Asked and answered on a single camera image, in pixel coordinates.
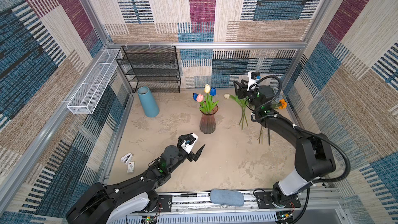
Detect white wire mesh basket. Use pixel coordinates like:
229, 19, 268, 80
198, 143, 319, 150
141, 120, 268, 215
67, 49, 119, 115

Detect black wire shelf rack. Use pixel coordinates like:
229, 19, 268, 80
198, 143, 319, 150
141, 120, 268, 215
116, 46, 181, 93

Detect red ribbed glass vase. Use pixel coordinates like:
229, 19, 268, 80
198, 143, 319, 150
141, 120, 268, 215
200, 105, 218, 134

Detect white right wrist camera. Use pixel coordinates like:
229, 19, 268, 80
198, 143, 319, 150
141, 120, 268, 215
247, 72, 261, 91

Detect small white paper tags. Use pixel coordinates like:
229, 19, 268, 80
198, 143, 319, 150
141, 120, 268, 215
121, 153, 135, 173

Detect blue-grey oval pad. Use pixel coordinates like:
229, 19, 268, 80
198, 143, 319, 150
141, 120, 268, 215
210, 189, 245, 206

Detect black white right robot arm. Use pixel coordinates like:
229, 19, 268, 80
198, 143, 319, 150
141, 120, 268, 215
233, 72, 351, 208

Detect orange artificial flower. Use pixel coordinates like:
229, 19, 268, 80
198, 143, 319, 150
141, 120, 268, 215
277, 99, 287, 110

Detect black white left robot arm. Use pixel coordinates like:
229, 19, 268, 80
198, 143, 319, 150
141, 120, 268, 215
66, 145, 204, 224

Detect pink artificial tulip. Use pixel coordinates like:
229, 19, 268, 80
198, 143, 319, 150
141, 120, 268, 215
197, 94, 209, 114

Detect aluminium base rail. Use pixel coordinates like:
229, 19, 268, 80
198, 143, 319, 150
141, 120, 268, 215
77, 188, 343, 224

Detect teal cylindrical vase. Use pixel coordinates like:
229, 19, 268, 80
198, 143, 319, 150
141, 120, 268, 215
137, 87, 160, 118

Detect blue-grey artificial rose bunch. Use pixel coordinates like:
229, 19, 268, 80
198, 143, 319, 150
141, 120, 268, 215
245, 85, 284, 145

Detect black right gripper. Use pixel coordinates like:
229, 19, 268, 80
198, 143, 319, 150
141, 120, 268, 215
234, 79, 261, 108

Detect yellow artificial tulip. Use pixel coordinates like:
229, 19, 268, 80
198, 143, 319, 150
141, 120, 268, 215
204, 84, 211, 114

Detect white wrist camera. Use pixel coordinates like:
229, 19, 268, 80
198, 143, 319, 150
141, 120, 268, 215
177, 133, 199, 154
247, 72, 261, 91

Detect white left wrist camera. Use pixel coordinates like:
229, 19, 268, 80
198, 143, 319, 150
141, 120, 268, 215
177, 133, 199, 154

